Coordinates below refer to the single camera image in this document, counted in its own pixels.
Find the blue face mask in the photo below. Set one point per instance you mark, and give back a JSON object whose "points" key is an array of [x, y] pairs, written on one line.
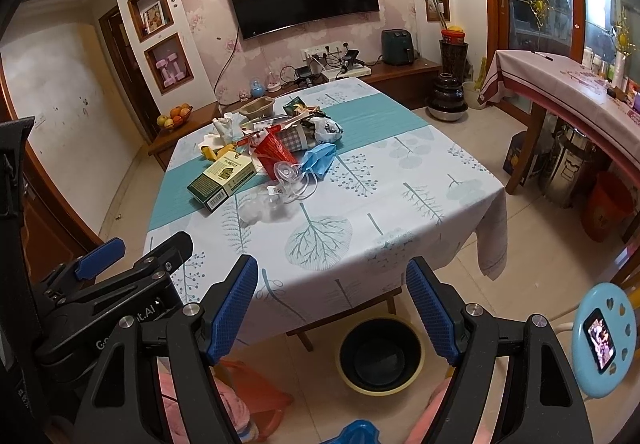
{"points": [[318, 160]]}

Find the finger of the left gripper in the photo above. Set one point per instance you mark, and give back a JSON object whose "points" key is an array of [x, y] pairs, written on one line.
{"points": [[104, 256]]}

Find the blue round figurine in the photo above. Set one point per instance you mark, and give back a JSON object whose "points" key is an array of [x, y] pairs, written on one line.
{"points": [[257, 89]]}

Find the steel pot under table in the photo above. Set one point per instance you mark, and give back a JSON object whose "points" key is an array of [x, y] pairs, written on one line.
{"points": [[572, 162]]}

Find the red paper bag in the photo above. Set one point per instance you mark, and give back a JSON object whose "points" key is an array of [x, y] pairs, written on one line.
{"points": [[269, 149]]}

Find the brown pulp paper tray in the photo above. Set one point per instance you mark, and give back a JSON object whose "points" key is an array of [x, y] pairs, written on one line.
{"points": [[258, 108]]}

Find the yellow snack wrapper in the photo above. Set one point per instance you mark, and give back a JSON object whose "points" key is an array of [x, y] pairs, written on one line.
{"points": [[215, 153]]}

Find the red bucket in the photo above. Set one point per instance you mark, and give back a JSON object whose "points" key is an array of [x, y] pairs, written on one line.
{"points": [[609, 203]]}

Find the pink dumbbells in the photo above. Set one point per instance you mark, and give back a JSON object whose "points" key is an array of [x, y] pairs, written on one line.
{"points": [[170, 70]]}

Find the framed photo in niche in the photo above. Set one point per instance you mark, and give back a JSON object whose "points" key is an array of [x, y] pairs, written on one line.
{"points": [[153, 17]]}

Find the fruit bowl with oranges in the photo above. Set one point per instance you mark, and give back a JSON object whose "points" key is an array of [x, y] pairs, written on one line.
{"points": [[177, 117]]}

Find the light blue plastic stool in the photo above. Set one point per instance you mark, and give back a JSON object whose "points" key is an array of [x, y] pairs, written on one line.
{"points": [[619, 315]]}

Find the dark ceramic vase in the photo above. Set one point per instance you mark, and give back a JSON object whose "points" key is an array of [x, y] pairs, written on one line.
{"points": [[446, 102]]}

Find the black round trash bin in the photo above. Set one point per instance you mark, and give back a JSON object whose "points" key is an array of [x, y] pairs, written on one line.
{"points": [[380, 356]]}

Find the green pistachio chocolate box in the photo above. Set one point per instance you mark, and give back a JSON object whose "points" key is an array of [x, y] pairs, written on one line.
{"points": [[221, 180]]}

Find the wooden door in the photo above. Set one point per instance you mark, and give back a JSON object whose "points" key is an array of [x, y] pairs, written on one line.
{"points": [[129, 72]]}

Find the white set-top box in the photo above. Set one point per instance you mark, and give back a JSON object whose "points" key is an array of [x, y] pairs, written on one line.
{"points": [[334, 74]]}

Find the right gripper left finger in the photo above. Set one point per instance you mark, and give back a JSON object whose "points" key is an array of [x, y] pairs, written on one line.
{"points": [[124, 403]]}

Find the orange plastic stool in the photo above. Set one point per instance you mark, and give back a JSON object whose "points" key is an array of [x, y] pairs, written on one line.
{"points": [[255, 406]]}

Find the tree pattern tablecloth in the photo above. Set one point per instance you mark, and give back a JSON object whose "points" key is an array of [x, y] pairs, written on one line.
{"points": [[397, 188]]}

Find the pink tablecloth side table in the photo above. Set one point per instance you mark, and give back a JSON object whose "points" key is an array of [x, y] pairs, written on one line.
{"points": [[563, 87]]}

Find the smartphone on stool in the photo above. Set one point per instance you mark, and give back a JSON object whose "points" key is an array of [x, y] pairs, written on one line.
{"points": [[599, 340]]}

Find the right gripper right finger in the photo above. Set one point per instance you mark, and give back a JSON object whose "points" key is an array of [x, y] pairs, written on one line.
{"points": [[541, 402]]}

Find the white crumpled tissue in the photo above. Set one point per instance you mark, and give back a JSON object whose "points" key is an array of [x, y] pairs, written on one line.
{"points": [[226, 130]]}

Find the black air fryer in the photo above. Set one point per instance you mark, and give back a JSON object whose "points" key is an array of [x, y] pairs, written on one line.
{"points": [[397, 47]]}

